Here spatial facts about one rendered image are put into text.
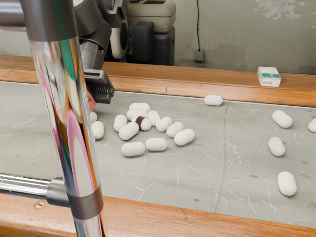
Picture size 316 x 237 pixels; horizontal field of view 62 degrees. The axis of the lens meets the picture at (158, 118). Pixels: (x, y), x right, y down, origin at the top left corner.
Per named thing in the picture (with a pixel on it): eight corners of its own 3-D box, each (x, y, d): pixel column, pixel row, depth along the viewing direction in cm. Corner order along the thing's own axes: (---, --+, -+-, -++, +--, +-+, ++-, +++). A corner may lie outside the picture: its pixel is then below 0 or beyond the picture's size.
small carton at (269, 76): (256, 75, 58) (258, 66, 57) (273, 76, 57) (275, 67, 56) (260, 85, 53) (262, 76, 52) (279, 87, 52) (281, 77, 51)
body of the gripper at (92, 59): (101, 81, 38) (112, 39, 41) (37, 75, 40) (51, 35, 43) (113, 100, 44) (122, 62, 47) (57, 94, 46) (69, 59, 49)
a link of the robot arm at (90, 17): (128, 4, 50) (85, 4, 51) (112, -55, 39) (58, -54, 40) (118, 58, 46) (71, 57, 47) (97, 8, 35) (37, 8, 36)
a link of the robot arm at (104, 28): (116, 33, 49) (87, 32, 50) (106, 5, 43) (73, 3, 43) (108, 65, 47) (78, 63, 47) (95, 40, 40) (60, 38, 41)
